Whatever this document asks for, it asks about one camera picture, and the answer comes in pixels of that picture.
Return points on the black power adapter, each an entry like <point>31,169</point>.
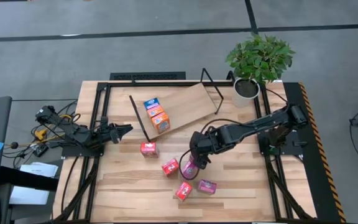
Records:
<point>40,150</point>

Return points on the purple Raisin Bran cereal box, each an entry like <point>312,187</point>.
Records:
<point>207,186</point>
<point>190,170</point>

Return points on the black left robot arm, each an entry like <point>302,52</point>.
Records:
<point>70,132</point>

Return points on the yellow connector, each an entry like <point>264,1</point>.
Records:
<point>40,134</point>

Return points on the blue Frosted Flakes cereal box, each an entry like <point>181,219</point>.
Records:
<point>151,103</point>

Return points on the red Froot Loops cereal box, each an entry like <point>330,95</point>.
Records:
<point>170,167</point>
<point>149,150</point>
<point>183,191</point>

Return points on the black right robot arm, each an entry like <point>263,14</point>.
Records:
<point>253,126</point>

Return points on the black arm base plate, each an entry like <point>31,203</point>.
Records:
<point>82,152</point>
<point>291,144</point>

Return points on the black aluminium table frame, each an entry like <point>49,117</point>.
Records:
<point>99,102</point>

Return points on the black panel yellow hazard stripes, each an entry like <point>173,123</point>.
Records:
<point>294,102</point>

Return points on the white plant pot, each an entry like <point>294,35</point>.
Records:
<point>245,91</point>

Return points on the black perforated strip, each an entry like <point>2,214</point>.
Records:
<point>148,76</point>

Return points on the black flat bar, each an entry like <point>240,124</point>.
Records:
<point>26,179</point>

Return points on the green leafy plant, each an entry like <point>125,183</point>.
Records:
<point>259,57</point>

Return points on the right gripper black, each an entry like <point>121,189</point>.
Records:
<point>200,144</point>

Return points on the orange Mini-Wheats cereal box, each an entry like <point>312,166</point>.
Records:
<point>161,123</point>
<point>155,111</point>

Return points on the white paper sheets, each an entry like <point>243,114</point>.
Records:
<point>36,183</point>

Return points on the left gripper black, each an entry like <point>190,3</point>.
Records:
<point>109,133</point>

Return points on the small black ball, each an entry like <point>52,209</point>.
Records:
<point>14,145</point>

